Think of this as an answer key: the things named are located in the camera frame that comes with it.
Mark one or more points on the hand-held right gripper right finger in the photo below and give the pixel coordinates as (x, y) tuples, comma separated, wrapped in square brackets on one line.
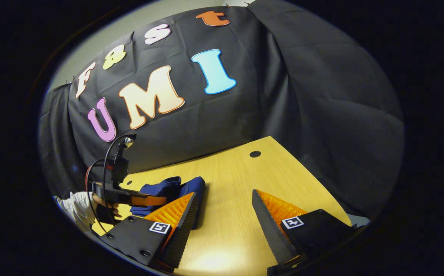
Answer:
[(269, 234)]

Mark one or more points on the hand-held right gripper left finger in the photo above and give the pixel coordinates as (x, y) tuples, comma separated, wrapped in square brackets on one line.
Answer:
[(183, 237)]

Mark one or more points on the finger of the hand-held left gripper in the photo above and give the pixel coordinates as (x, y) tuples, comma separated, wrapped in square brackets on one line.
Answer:
[(149, 200)]

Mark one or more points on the blue jeans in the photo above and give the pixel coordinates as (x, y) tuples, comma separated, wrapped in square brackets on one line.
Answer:
[(191, 188)]

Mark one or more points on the black backdrop cloth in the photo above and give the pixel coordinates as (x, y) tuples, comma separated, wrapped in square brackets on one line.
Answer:
[(302, 96)]

